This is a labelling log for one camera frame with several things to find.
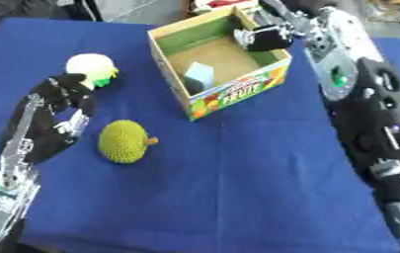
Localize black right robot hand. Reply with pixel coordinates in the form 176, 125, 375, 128
232, 23, 296, 52

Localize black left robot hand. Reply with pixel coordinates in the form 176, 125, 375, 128
0, 72, 98, 165

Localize tan cardboard box green inside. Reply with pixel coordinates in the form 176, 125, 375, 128
145, 3, 295, 123

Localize pale blue block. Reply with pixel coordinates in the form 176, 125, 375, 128
182, 61, 217, 93

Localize green spiky toy durian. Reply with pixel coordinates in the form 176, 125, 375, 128
96, 120, 160, 165

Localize white and green toy vegetable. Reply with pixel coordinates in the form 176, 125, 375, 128
64, 52, 120, 90

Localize person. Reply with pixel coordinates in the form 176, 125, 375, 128
0, 0, 105, 42

